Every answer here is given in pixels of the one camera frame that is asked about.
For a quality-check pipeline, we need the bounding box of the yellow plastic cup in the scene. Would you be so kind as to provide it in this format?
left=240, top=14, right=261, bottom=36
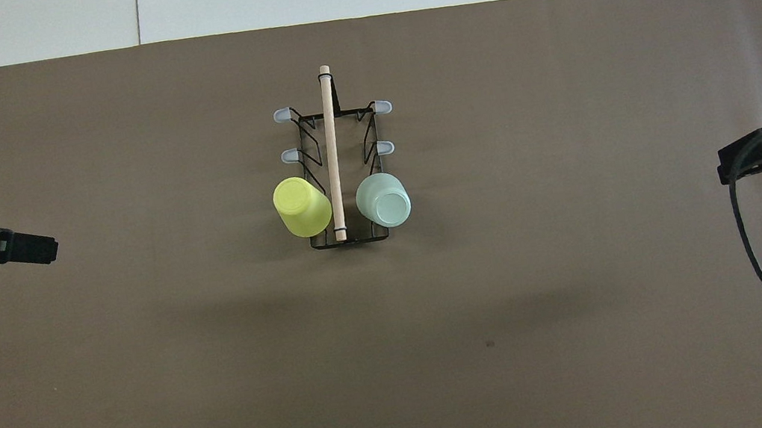
left=270, top=172, right=337, bottom=242

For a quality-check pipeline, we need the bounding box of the brown table mat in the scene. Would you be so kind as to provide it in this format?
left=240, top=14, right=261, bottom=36
left=0, top=0, right=762, bottom=428

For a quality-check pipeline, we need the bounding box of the pale green plastic cup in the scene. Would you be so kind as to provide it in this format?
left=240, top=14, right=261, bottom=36
left=352, top=169, right=415, bottom=232

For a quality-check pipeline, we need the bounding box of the black wire cup rack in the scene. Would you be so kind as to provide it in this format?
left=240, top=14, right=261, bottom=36
left=267, top=56, right=413, bottom=255

